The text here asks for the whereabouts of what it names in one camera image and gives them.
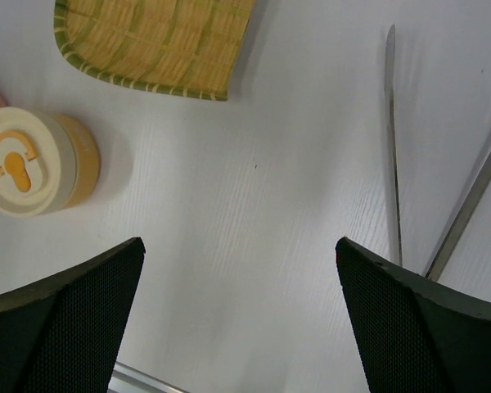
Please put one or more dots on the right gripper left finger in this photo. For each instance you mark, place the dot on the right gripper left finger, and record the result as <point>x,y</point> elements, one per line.
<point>63,333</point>

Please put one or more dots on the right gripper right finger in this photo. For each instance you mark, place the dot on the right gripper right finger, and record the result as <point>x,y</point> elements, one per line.
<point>412,334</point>

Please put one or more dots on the cream lid orange handle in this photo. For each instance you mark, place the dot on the cream lid orange handle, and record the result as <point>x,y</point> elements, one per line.
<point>38,165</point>

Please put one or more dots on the orange lunch box bowl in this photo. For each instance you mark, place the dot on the orange lunch box bowl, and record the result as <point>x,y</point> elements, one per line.
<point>87,160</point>

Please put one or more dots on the metal tongs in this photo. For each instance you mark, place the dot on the metal tongs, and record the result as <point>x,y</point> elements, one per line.
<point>469,204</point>

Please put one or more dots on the bamboo woven tray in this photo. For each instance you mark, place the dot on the bamboo woven tray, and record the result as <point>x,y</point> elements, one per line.
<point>183,48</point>

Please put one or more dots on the aluminium mounting rail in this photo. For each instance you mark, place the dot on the aluminium mounting rail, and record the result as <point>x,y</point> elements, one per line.
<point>127,379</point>

